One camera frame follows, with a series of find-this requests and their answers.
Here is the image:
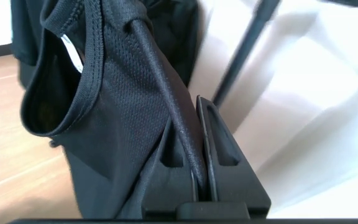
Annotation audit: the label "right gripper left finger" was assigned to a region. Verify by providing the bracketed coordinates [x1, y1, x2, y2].
[141, 119, 198, 219]

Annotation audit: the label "white curtain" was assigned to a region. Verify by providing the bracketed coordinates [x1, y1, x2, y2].
[188, 0, 358, 218]

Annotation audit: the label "black shorts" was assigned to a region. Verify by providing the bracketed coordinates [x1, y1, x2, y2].
[10, 0, 200, 90]

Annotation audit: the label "black garment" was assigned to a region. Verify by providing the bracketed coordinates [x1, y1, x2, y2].
[19, 0, 208, 219]

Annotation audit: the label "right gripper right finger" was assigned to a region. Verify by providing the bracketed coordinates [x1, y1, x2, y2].
[196, 95, 272, 219]

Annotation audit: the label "black clothes rack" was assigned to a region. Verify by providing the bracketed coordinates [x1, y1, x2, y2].
[211, 0, 358, 108]

